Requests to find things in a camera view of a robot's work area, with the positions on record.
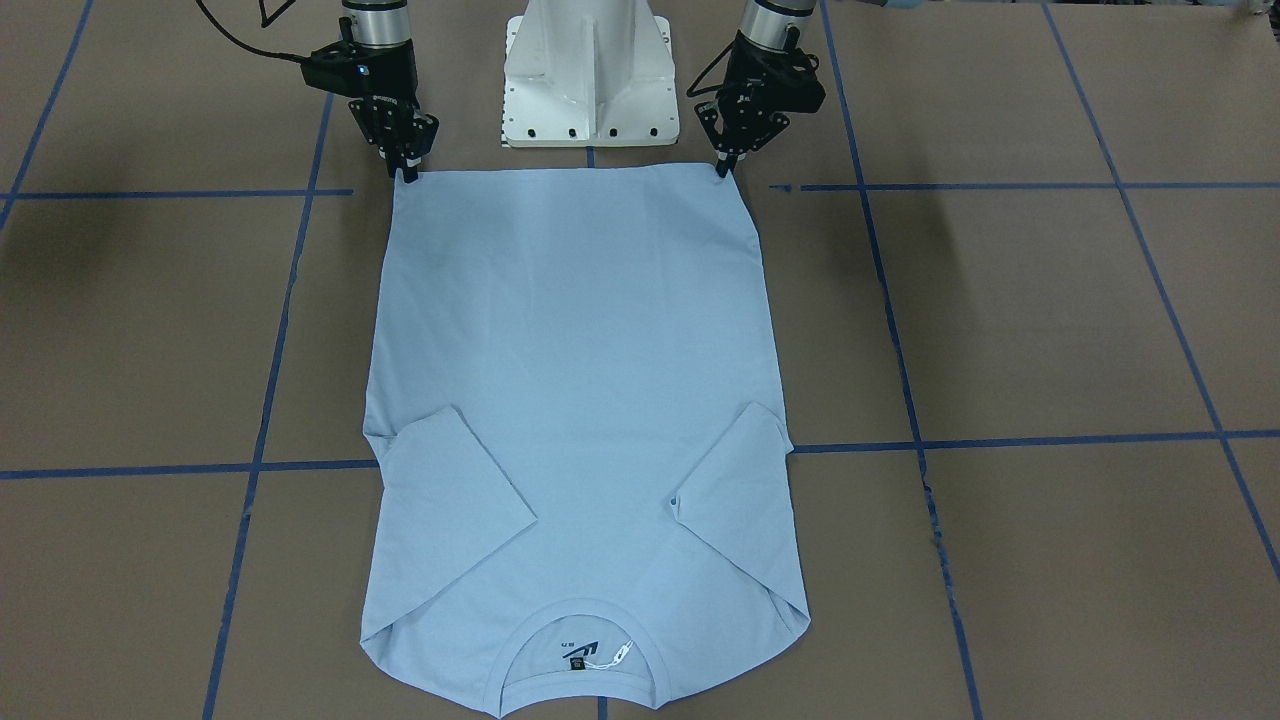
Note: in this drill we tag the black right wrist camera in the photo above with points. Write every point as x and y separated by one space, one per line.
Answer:
339 68

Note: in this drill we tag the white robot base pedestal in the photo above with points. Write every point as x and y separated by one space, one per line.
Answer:
589 73

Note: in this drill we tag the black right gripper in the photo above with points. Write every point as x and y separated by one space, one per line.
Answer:
391 76

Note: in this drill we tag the light blue t-shirt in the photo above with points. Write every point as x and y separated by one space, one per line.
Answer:
575 403

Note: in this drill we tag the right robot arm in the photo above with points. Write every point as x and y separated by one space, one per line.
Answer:
377 24

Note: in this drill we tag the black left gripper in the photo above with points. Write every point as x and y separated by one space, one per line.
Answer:
752 62

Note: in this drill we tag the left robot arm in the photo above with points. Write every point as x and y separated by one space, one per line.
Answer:
765 23

